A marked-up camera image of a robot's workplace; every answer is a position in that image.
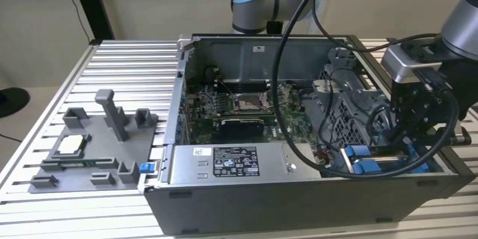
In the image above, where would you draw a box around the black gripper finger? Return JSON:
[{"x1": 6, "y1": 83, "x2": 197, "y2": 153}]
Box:
[{"x1": 390, "y1": 123, "x2": 422, "y2": 144}]

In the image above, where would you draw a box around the hard disk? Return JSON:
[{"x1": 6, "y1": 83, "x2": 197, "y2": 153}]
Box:
[{"x1": 342, "y1": 143, "x2": 430, "y2": 176}]

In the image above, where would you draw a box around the grey metal disk bay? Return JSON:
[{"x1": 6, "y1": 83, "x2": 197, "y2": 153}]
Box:
[{"x1": 310, "y1": 47, "x2": 393, "y2": 150}]

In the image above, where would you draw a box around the green motherboard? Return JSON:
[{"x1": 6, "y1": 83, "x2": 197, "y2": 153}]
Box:
[{"x1": 186, "y1": 81, "x2": 330, "y2": 146}]

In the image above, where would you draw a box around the CPU socket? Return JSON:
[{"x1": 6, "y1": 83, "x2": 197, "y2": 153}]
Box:
[{"x1": 232, "y1": 92, "x2": 270, "y2": 111}]

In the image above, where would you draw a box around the black graphics card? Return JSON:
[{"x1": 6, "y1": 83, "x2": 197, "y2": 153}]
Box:
[{"x1": 220, "y1": 118, "x2": 266, "y2": 144}]

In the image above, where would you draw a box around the silver power supply unit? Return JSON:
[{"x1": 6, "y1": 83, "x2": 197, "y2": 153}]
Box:
[{"x1": 166, "y1": 143, "x2": 324, "y2": 184}]

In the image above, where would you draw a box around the black open PC case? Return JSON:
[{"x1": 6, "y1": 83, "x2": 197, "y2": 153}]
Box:
[{"x1": 143, "y1": 33, "x2": 476, "y2": 236}]

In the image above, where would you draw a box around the grey parts rack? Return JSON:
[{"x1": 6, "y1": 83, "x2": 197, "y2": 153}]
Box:
[{"x1": 29, "y1": 89, "x2": 161, "y2": 194}]

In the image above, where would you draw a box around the green RAM stick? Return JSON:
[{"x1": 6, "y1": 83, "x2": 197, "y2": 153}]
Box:
[{"x1": 43, "y1": 158, "x2": 114, "y2": 167}]

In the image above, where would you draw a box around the silver CPU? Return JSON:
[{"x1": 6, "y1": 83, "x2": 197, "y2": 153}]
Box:
[{"x1": 55, "y1": 136, "x2": 86, "y2": 154}]

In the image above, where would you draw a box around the black round stand base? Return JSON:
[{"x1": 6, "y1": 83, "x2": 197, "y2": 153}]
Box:
[{"x1": 0, "y1": 87, "x2": 31, "y2": 119}]

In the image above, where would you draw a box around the blue disk wire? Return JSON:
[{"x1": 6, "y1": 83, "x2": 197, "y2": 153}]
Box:
[{"x1": 376, "y1": 125, "x2": 393, "y2": 146}]

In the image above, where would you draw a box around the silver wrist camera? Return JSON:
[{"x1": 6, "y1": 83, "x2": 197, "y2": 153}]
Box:
[{"x1": 381, "y1": 45, "x2": 443, "y2": 83}]

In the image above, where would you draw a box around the blue disk carrier handle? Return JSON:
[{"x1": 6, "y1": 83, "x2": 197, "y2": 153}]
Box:
[{"x1": 350, "y1": 158, "x2": 382, "y2": 174}]

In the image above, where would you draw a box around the black disk wire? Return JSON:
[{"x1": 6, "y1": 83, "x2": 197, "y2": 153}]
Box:
[{"x1": 320, "y1": 68, "x2": 393, "y2": 150}]

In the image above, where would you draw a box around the thin black camera cable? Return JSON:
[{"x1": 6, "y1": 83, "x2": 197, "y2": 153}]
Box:
[{"x1": 313, "y1": 0, "x2": 443, "y2": 53}]

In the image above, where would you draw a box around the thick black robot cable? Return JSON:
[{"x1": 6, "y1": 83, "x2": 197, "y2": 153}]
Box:
[{"x1": 272, "y1": 0, "x2": 461, "y2": 180}]

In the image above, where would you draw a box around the locking lever wire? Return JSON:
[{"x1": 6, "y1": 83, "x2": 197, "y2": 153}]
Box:
[{"x1": 220, "y1": 79, "x2": 241, "y2": 96}]

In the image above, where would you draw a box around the black upright frame post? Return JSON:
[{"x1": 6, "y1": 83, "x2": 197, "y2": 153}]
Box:
[{"x1": 69, "y1": 0, "x2": 115, "y2": 41}]

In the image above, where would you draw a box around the thin black wall wire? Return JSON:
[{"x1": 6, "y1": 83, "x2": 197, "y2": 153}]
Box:
[{"x1": 59, "y1": 0, "x2": 95, "y2": 45}]

